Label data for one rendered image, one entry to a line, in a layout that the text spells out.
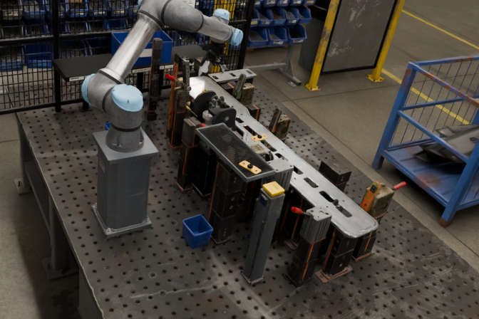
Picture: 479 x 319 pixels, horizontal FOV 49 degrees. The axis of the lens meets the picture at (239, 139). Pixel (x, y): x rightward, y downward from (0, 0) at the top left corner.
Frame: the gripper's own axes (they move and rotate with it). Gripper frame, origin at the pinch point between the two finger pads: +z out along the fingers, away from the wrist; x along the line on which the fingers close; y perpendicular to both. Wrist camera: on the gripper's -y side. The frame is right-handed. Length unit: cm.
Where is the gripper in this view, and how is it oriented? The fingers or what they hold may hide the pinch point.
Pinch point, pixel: (210, 74)
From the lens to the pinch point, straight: 274.8
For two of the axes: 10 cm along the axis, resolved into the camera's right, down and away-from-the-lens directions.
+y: 5.6, 5.2, -6.5
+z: -1.6, 8.3, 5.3
